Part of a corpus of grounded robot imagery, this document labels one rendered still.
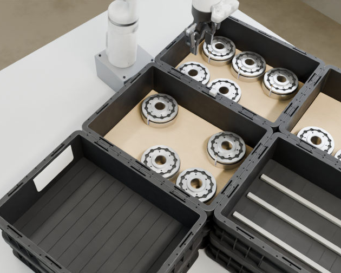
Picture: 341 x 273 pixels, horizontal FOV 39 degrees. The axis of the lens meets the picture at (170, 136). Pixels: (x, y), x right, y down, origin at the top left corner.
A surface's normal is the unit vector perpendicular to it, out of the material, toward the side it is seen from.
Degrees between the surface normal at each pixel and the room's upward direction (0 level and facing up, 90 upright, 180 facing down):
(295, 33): 0
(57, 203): 0
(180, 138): 0
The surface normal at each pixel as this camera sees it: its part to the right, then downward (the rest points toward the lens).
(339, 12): -0.72, 0.55
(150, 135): 0.03, -0.58
